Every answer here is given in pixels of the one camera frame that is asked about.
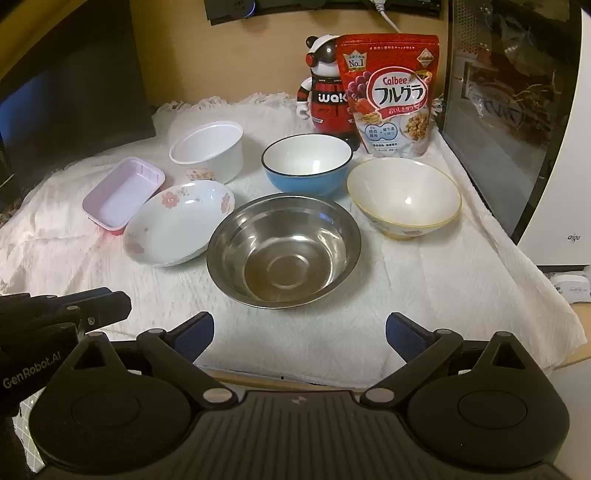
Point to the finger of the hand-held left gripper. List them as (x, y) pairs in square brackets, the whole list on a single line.
[(108, 310), (94, 294)]

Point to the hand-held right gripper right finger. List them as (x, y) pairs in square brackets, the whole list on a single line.
[(400, 334)]

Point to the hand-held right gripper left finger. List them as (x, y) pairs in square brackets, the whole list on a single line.
[(199, 333)]

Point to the pink rectangular plastic tray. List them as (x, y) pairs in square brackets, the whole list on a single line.
[(121, 194)]

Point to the stainless steel bowl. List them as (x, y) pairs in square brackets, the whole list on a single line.
[(284, 254)]

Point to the white plastic bowl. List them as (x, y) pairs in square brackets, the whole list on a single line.
[(210, 147)]

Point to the white fringed towel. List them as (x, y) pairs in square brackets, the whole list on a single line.
[(415, 295)]

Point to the floral white plate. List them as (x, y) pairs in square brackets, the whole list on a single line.
[(178, 226)]

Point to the cream bowl with yellow rim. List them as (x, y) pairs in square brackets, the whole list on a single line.
[(404, 196)]

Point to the small white device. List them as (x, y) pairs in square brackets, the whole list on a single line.
[(572, 287)]

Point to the blue ceramic bowl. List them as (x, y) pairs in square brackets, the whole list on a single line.
[(307, 168)]

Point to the black monitor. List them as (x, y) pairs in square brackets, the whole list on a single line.
[(69, 87)]

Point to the red cereal bag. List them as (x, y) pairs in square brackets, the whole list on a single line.
[(388, 97)]

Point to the white microwave oven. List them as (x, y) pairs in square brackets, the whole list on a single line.
[(521, 129)]

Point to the red and black robot figure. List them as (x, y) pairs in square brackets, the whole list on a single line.
[(323, 97)]

